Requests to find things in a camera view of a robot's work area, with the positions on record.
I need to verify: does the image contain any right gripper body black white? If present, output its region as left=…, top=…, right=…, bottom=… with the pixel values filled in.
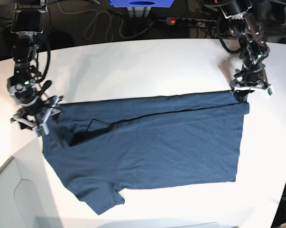
left=7, top=80, right=64, bottom=137

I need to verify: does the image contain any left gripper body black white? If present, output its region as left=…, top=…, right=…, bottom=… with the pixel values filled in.
left=230, top=68, right=274, bottom=97

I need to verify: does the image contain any dark blue T-shirt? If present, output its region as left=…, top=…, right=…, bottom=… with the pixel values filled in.
left=42, top=91, right=249, bottom=215

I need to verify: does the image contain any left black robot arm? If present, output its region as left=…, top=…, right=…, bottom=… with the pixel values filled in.
left=211, top=0, right=273, bottom=102

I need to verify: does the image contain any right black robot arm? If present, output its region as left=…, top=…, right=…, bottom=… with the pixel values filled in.
left=7, top=0, right=63, bottom=137

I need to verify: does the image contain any grey plastic bin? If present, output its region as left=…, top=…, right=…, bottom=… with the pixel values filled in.
left=0, top=156, right=63, bottom=228

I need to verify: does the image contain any blue box on stand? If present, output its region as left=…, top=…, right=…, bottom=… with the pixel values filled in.
left=109, top=0, right=174, bottom=8

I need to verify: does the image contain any black power strip red switch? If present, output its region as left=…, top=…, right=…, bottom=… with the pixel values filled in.
left=165, top=17, right=216, bottom=29

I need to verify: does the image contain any grey looped cable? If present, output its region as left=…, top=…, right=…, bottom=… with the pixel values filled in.
left=83, top=9, right=155, bottom=40

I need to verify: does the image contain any aluminium stand post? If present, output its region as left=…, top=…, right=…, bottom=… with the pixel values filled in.
left=127, top=7, right=151, bottom=18

